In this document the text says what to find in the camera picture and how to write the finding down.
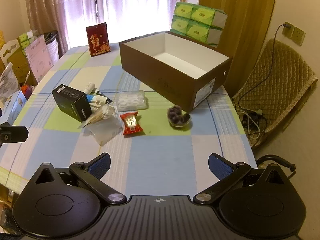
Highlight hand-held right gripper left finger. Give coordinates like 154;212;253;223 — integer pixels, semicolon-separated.
32;152;127;205

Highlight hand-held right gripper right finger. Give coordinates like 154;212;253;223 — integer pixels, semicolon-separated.
193;152;288;204

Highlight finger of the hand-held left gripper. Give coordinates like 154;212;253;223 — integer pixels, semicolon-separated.
0;126;29;143

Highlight clear bag of toothpicks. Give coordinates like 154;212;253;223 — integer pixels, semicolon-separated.
79;104;123;147

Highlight red snack packet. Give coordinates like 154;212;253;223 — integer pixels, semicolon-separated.
120;111;143;136

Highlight black product box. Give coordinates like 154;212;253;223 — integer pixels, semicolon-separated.
52;84;93;122

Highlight clear pack of cotton pads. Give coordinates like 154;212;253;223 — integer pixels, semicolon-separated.
116;90;147;112

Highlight brown cardboard box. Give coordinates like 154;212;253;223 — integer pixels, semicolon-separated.
119;31;233;114

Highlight checkered cloth desktop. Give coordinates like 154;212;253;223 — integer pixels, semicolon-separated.
0;42;258;200

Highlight light blue box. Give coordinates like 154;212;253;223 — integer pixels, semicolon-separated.
0;90;28;126

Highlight printed plastic bag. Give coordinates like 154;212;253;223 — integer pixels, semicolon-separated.
0;62;21;98

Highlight brown carton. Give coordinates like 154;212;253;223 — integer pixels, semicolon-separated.
7;52;38;86

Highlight pink paper bag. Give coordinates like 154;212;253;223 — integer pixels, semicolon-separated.
25;36;52;81

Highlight white scalloped cardboard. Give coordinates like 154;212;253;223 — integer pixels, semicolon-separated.
0;40;22;66

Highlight small green tissue packs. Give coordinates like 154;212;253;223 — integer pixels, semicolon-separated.
17;31;38;50

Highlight chair with quilted cover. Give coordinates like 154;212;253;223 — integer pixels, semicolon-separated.
231;39;318;150

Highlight red gift pouch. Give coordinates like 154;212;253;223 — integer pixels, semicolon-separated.
86;22;111;57

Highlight beige curtain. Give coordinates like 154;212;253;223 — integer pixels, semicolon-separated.
24;0;71;53

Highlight green tissue multipack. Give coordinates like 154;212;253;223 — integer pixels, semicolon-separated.
170;1;228;47

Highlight sheer purple curtain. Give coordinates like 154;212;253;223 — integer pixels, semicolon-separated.
59;0;187;49

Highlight golden brown curtain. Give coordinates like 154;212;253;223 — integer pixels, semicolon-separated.
199;0;279;88

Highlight power strip with cables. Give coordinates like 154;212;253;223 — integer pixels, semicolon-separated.
235;105;267;147

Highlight black cable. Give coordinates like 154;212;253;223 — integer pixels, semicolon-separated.
256;154;296;178

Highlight grey charger cable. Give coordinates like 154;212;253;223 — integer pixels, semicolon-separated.
237;24;285;115

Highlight empty wall socket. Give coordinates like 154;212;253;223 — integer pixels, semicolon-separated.
292;26;306;46

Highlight wall socket with plug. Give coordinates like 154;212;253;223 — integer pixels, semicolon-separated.
280;21;295;37

